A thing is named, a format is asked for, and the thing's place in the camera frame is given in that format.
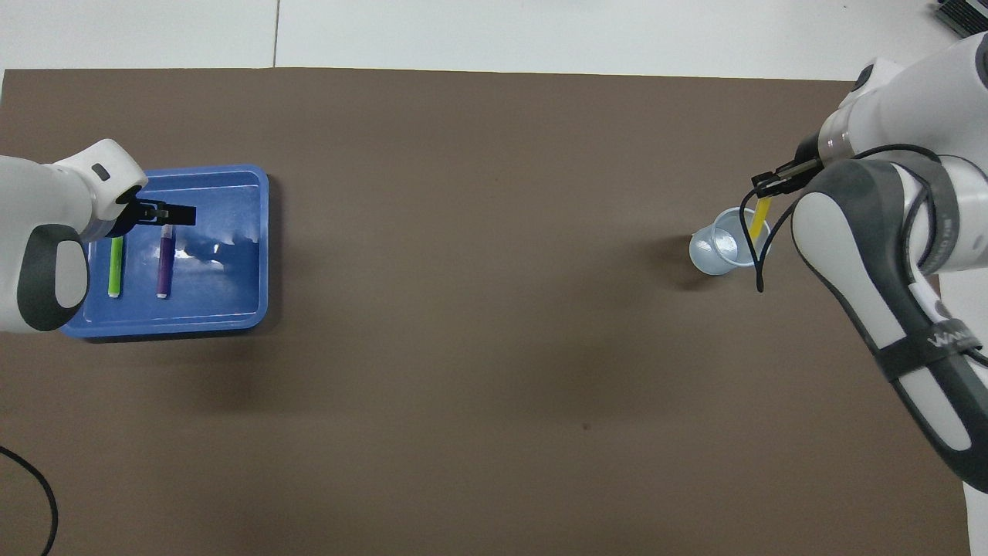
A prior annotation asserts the brown table mat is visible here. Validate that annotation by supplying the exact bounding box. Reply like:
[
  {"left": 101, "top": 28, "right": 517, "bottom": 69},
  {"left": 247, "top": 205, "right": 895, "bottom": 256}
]
[{"left": 0, "top": 68, "right": 972, "bottom": 556}]

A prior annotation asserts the blue plastic tray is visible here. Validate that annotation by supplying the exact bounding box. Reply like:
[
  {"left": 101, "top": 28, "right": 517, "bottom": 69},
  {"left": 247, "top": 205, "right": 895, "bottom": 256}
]
[{"left": 58, "top": 164, "right": 270, "bottom": 340}]

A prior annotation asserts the purple pen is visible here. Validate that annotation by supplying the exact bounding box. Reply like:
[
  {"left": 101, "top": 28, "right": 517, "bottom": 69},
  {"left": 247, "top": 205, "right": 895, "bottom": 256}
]
[{"left": 156, "top": 225, "right": 175, "bottom": 300}]

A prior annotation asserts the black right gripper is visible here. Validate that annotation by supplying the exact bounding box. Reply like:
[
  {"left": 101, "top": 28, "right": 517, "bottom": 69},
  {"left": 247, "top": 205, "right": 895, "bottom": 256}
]
[{"left": 751, "top": 133, "right": 825, "bottom": 195}]

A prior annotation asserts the green pen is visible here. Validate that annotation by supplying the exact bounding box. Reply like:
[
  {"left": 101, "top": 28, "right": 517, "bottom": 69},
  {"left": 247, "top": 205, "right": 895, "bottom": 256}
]
[{"left": 107, "top": 236, "right": 125, "bottom": 300}]

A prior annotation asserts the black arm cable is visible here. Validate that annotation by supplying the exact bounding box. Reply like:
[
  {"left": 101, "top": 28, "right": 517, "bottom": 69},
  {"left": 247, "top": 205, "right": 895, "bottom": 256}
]
[
  {"left": 739, "top": 144, "right": 946, "bottom": 293},
  {"left": 0, "top": 446, "right": 59, "bottom": 556}
]

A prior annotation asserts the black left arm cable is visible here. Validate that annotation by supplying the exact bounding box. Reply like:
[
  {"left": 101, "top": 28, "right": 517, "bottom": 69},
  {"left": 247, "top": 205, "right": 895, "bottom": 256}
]
[{"left": 0, "top": 446, "right": 59, "bottom": 556}]

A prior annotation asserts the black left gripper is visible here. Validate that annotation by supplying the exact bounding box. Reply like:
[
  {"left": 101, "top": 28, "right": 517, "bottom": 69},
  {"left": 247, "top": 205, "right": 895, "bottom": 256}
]
[{"left": 104, "top": 197, "right": 197, "bottom": 239}]

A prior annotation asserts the translucent plastic cup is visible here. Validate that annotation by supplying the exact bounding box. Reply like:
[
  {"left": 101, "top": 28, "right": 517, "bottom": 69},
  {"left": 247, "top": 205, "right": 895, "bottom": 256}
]
[{"left": 689, "top": 207, "right": 773, "bottom": 276}]

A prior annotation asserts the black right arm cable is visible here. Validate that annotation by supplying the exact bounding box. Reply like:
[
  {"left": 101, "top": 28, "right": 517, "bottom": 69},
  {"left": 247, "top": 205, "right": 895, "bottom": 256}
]
[{"left": 739, "top": 144, "right": 946, "bottom": 293}]

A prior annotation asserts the grey ribbed device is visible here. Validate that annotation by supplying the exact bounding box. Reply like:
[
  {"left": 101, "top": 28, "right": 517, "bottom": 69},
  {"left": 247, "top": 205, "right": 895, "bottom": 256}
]
[{"left": 934, "top": 0, "right": 988, "bottom": 39}]

